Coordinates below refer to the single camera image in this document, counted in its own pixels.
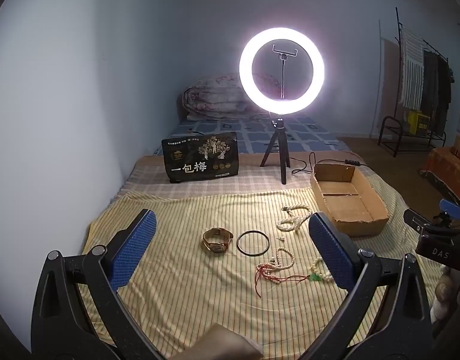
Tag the black clothes rack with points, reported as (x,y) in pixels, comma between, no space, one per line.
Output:
(397,26)

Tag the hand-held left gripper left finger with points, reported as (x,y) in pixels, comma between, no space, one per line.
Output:
(134,251)

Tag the yellow striped blanket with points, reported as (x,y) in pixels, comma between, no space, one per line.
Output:
(185,270)

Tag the yellow box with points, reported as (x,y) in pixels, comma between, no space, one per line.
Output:
(419,122)

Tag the folded floral quilt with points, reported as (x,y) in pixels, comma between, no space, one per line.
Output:
(211,97)

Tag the dark hanging clothes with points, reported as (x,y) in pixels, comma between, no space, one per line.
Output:
(436,86)

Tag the black metal shoe rack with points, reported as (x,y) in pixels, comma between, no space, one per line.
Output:
(382,131)

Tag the beige plaid sheet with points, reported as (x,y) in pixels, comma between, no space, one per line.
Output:
(252,180)

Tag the brown board against wall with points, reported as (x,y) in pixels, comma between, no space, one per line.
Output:
(389,82)

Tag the striped hanging towel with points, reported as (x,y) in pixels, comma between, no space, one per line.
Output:
(412,67)

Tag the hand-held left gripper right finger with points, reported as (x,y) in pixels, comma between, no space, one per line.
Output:
(331,251)

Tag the black tripod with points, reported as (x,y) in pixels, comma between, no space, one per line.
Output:
(280,146)

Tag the black printed snack bag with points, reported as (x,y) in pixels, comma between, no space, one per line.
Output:
(200,165)

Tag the orange-brown storage box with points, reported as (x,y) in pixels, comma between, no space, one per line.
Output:
(444,168)

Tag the blue patterned bedsheet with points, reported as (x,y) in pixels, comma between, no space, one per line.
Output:
(245,135)

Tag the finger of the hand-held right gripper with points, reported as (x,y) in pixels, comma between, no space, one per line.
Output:
(417,219)
(452,208)

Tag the brown cardboard box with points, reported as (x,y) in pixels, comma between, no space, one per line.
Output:
(361,227)

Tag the black bangle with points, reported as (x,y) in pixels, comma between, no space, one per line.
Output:
(238,243)

